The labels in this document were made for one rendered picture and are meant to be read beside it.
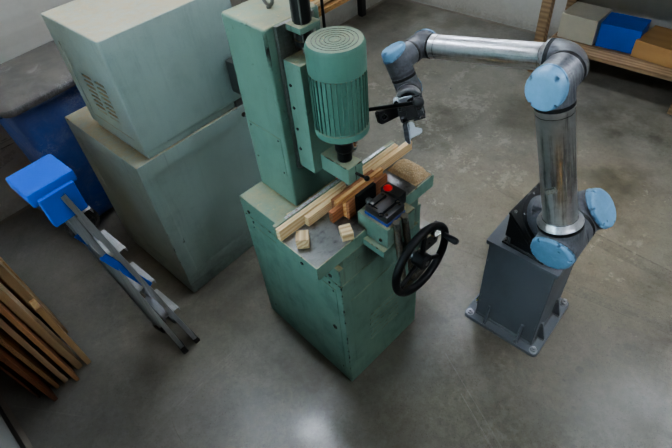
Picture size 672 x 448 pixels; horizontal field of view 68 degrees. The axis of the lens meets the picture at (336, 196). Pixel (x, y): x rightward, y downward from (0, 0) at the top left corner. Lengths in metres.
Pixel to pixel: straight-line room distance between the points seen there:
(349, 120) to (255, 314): 1.41
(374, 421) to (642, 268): 1.59
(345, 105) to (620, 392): 1.74
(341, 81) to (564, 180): 0.76
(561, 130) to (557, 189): 0.21
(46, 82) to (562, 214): 2.43
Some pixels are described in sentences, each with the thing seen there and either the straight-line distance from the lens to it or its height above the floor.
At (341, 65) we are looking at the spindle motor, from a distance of 1.40.
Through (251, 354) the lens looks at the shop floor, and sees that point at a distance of 2.53.
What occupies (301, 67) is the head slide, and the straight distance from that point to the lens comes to 1.53.
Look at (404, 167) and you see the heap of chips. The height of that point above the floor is 0.93.
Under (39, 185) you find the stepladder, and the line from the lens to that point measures 1.84.
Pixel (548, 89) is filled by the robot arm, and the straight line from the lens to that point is 1.51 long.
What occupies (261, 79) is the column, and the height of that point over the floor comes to 1.34.
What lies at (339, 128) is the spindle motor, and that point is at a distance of 1.51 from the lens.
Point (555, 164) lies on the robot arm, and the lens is 1.66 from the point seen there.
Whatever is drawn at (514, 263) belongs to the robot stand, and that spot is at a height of 0.48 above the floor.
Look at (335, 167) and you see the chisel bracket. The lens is 1.71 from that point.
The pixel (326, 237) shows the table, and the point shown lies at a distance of 1.68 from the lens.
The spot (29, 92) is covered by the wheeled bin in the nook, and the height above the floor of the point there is 0.95.
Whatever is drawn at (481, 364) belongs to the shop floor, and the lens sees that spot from 2.46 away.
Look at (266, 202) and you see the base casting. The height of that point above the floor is 0.80.
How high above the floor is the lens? 2.15
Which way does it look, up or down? 43 degrees down
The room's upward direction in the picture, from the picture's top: 6 degrees counter-clockwise
